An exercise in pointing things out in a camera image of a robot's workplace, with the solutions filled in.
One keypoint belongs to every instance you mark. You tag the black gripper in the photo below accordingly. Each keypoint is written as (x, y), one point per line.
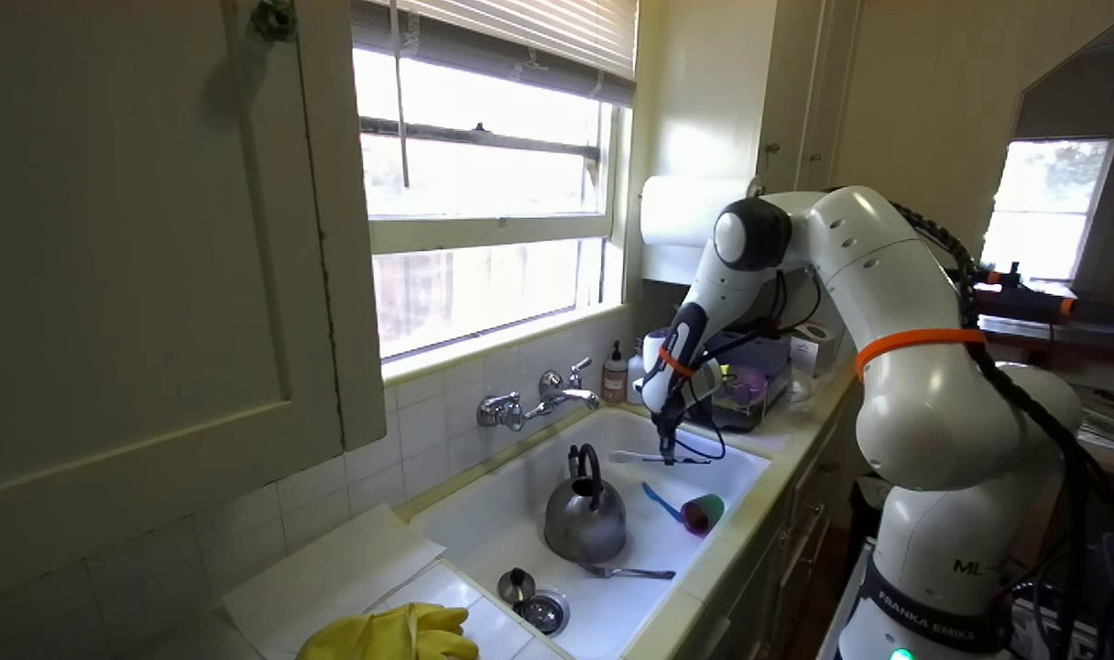
(670, 419)

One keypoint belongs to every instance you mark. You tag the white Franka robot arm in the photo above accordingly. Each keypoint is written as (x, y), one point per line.
(937, 403)

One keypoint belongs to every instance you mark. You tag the stainless steel kettle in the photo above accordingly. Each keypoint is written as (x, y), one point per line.
(585, 518)

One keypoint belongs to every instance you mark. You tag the blue plastic utensil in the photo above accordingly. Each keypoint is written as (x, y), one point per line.
(659, 501)

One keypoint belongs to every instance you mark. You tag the green and purple cup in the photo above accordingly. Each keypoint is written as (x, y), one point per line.
(706, 513)

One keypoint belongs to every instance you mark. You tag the dark soap pump bottle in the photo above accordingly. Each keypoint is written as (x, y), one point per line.
(613, 380)

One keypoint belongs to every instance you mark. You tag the purple bowl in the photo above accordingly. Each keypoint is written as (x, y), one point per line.
(748, 391)

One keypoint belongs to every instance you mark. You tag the dark dish rack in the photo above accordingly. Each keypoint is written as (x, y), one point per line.
(752, 391)

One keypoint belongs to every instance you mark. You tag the metal fork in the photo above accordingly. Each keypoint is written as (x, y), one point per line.
(630, 570)

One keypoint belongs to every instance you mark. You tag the cream lower cabinet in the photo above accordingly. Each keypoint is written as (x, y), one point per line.
(800, 537)

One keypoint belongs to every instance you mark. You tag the cream cabinet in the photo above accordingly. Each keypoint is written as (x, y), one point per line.
(800, 537)
(139, 269)

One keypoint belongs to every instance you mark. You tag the small white container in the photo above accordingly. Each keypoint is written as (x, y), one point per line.
(808, 350)

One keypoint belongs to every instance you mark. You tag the white ceramic sink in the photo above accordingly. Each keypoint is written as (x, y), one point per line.
(494, 527)

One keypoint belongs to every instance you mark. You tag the metal sink stopper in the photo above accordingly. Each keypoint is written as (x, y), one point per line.
(514, 586)

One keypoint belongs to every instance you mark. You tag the round sink drain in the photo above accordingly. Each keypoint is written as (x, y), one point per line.
(544, 612)

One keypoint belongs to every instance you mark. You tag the large kitchen window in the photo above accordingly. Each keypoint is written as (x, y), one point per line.
(486, 186)

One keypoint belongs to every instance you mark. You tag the cream window blind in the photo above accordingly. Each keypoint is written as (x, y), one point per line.
(522, 32)

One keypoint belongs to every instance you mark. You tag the small bright window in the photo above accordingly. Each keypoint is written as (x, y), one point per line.
(1046, 208)

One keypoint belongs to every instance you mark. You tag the cream upper cabinet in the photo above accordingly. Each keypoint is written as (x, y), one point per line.
(139, 269)

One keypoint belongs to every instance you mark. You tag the chrome wall faucet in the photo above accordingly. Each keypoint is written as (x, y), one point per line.
(538, 401)

